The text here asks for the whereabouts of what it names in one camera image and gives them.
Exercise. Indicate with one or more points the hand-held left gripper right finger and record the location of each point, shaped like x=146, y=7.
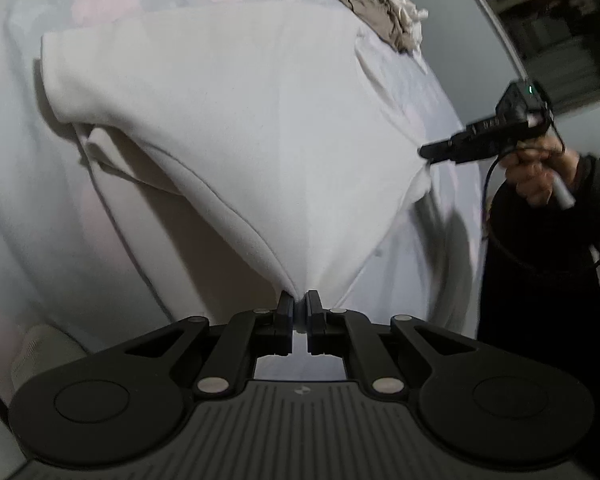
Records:
x=312, y=320

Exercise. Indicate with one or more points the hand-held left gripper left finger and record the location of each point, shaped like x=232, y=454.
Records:
x=286, y=320

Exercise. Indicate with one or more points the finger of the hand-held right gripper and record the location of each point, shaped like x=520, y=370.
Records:
x=440, y=150

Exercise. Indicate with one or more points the white sweatshirt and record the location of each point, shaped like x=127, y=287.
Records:
x=230, y=110

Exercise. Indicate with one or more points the person's right hand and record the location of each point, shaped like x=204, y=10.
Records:
x=535, y=180

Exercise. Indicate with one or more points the window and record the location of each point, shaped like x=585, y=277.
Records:
x=555, y=35

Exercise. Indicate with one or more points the taupe garment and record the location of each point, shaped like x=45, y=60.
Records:
x=375, y=15

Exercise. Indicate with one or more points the person's black clothing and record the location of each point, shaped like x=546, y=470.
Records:
x=540, y=310

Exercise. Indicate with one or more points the grey pink-dotted bed sheet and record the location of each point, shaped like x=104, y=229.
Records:
x=10, y=160

